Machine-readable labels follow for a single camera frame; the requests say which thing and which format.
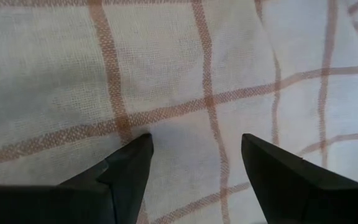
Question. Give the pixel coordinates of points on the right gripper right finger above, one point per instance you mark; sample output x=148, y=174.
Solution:
x=306, y=193

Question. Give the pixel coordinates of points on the white towel wide brown checks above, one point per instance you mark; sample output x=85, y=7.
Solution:
x=179, y=77

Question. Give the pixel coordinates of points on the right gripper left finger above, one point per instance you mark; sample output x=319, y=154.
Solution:
x=73, y=202

